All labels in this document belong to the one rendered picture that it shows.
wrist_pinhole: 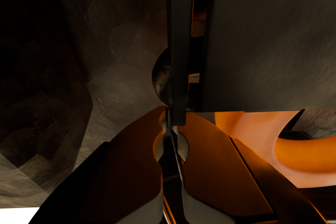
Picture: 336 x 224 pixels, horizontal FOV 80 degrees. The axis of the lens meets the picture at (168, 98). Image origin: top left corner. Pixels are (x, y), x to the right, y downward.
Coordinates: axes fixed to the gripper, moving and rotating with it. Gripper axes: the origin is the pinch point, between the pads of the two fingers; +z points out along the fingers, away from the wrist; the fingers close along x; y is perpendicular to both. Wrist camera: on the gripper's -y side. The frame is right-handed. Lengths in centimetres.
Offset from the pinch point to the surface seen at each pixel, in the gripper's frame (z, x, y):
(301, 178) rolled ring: 0.1, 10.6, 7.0
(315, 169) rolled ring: 0.2, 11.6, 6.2
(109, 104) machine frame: 7.4, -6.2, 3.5
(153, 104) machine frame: 7.5, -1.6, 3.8
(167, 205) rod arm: 2.0, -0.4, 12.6
